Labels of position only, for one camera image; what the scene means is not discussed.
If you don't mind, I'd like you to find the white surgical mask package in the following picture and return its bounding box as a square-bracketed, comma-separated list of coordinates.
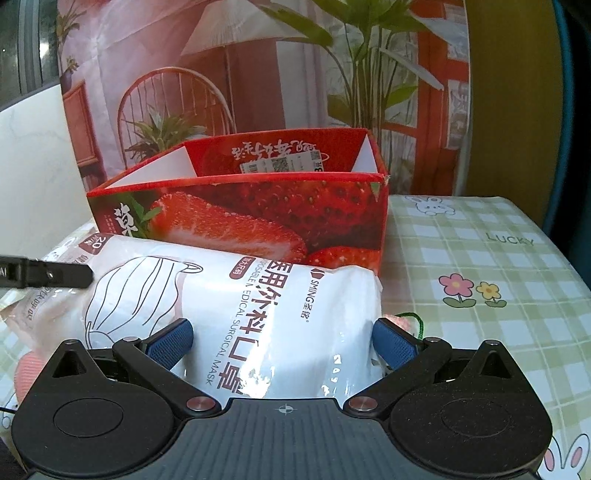
[1, 233, 384, 402]

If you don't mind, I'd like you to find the printed room backdrop cloth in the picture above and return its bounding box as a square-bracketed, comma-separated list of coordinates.
[56, 1, 471, 195]

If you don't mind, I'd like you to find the pink knitted strawberry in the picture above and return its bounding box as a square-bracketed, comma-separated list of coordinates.
[374, 312, 426, 353]

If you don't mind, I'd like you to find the pink knitted item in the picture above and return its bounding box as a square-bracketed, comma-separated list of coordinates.
[14, 351, 45, 404]

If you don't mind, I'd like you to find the green checkered tablecloth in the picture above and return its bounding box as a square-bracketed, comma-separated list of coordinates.
[379, 195, 590, 479]

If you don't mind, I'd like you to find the red strawberry cardboard box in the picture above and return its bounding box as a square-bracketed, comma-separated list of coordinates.
[87, 128, 389, 271]

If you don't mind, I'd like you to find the olive yellow curtain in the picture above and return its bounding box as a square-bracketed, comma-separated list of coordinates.
[465, 1, 563, 224]

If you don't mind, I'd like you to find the dark window frame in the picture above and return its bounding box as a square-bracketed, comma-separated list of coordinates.
[0, 0, 58, 110]

